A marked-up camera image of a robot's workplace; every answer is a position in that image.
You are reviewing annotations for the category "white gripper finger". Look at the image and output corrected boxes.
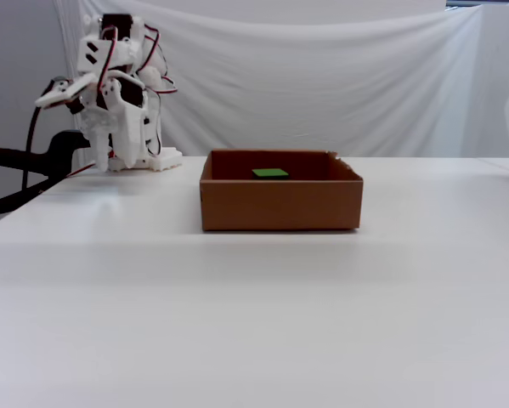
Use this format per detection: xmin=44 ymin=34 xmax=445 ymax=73
xmin=92 ymin=129 xmax=111 ymax=173

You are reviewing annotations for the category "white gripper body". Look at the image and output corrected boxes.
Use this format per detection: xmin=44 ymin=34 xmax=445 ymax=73
xmin=77 ymin=35 xmax=148 ymax=133

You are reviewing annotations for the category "green cube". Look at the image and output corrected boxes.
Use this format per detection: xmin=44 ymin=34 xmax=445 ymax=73
xmin=251 ymin=167 xmax=289 ymax=179

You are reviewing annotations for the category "brown cardboard box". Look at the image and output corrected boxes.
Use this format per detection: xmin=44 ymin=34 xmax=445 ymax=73
xmin=199 ymin=149 xmax=365 ymax=233

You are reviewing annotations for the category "black chair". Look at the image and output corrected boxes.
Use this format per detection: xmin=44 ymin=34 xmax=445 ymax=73
xmin=0 ymin=130 xmax=92 ymax=218

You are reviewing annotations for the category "white cloth backdrop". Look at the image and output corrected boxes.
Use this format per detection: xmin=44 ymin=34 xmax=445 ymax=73
xmin=54 ymin=0 xmax=509 ymax=159

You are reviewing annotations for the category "red wire at robot base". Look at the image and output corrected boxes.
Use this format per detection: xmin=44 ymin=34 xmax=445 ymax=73
xmin=65 ymin=162 xmax=98 ymax=179

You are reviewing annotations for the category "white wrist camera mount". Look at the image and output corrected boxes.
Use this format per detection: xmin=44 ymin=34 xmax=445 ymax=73
xmin=34 ymin=71 xmax=99 ymax=111

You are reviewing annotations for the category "red black servo wire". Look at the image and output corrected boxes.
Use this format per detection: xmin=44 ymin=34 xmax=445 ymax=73
xmin=95 ymin=25 xmax=122 ymax=93
xmin=139 ymin=25 xmax=179 ymax=95

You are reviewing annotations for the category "black camera cable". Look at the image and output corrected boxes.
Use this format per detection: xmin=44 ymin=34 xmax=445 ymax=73
xmin=22 ymin=76 xmax=68 ymax=195

